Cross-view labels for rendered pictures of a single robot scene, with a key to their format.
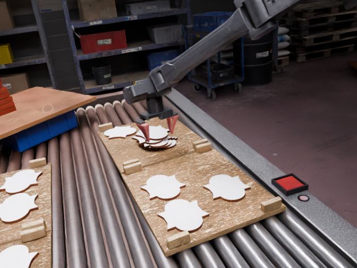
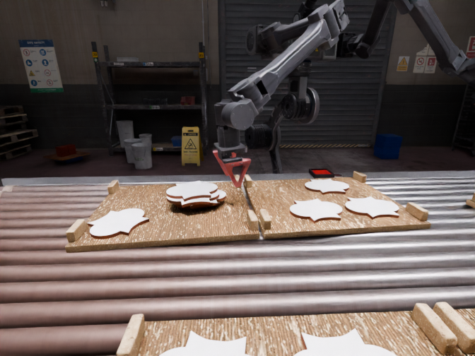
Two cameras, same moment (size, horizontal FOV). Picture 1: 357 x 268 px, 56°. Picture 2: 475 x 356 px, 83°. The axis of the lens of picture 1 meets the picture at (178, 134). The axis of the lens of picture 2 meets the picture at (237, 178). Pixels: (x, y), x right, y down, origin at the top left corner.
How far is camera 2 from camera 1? 1.21 m
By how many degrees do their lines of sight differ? 70
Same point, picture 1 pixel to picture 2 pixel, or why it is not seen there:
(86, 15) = not seen: outside the picture
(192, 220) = (383, 203)
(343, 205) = not seen: hidden behind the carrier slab
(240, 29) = (326, 37)
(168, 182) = (309, 205)
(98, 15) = not seen: outside the picture
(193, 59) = (293, 65)
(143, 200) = (338, 224)
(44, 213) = (369, 322)
